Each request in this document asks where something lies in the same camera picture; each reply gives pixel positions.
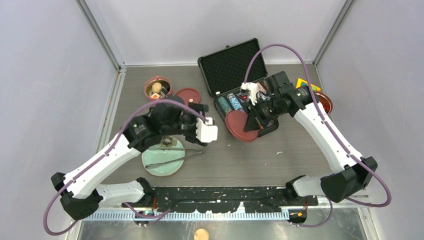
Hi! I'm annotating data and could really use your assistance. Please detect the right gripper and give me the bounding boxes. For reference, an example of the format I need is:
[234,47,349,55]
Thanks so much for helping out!
[244,95,283,132]

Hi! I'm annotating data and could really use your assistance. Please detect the metal tongs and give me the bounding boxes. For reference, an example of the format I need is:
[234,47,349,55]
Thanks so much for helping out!
[143,147,206,170]

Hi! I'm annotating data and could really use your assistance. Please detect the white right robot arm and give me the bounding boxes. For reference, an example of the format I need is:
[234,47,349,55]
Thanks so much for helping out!
[240,71,378,205]

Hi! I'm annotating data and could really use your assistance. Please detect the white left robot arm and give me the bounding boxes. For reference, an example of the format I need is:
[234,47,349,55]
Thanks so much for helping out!
[51,95,218,221]

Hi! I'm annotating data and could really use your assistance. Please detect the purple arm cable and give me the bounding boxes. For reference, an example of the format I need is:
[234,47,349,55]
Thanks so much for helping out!
[43,98,210,237]
[243,43,392,228]

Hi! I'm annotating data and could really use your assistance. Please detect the round beige object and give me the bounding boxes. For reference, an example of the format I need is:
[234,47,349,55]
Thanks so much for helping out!
[193,228,210,240]

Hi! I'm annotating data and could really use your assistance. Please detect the red lunch box with food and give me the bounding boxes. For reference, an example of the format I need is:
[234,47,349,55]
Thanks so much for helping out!
[143,76,173,101]

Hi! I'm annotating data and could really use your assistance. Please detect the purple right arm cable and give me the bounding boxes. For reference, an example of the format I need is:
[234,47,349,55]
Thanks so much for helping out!
[243,43,392,228]

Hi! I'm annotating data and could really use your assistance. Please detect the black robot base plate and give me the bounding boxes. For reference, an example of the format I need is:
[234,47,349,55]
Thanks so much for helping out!
[129,186,319,214]

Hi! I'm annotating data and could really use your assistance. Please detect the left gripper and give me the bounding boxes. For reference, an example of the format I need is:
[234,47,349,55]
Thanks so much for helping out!
[162,104,209,142]

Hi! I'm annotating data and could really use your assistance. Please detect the black poker chip case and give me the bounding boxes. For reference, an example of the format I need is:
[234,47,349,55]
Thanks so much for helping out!
[197,38,294,138]

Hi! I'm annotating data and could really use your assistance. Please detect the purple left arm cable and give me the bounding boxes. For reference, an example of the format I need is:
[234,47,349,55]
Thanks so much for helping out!
[43,98,210,237]

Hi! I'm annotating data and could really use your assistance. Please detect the red steel-lined lunch box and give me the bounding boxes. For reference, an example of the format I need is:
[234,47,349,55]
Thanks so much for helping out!
[314,91,334,115]

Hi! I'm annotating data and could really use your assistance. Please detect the yellow triangular toy block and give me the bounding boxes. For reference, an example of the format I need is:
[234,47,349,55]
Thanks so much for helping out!
[295,78,322,93]

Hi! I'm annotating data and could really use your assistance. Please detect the light green ceramic plate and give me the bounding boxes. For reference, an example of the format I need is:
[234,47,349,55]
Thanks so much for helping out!
[141,136,185,177]

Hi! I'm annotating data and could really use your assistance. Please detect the red lunch box lid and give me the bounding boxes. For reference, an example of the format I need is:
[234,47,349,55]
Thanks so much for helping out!
[176,87,201,106]
[225,110,259,143]

